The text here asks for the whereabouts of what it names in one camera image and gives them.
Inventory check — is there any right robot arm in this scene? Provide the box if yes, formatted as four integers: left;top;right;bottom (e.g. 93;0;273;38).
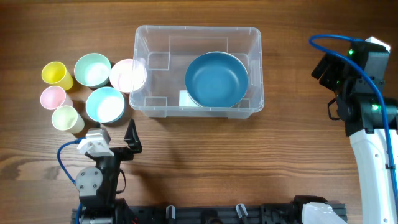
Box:
309;35;397;223

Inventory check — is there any light blue bowl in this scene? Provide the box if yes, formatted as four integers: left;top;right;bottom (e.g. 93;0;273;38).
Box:
85;86;125;123

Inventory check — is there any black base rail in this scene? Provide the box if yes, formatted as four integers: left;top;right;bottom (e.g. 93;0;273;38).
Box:
70;203;348;224

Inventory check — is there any pink cup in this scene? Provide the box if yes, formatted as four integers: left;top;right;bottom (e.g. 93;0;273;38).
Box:
40;86;73;110

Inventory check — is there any cream cup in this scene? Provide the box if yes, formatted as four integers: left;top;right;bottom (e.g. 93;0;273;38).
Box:
52;105;85;134

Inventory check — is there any left blue cable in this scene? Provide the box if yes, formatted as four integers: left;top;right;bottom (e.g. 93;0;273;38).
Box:
57;138;88;224

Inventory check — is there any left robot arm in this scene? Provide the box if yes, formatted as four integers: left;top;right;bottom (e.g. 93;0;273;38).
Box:
71;120;142;224

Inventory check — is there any right blue cable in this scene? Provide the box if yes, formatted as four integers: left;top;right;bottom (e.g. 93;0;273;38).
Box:
308;34;398;215

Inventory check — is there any clear plastic storage bin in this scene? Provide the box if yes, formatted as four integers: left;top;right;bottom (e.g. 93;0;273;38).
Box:
129;25;265;119

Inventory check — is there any blue cable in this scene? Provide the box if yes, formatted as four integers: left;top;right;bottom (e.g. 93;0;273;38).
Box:
57;138;88;224
308;34;398;215

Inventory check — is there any yellow cup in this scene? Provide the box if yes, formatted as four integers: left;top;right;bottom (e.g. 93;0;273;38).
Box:
41;62;73;90

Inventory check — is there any pink bowl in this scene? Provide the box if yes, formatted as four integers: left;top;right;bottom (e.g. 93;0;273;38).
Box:
109;59;147;93

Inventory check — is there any mint green bowl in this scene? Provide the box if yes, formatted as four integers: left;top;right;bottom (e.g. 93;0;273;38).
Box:
74;53;111;88

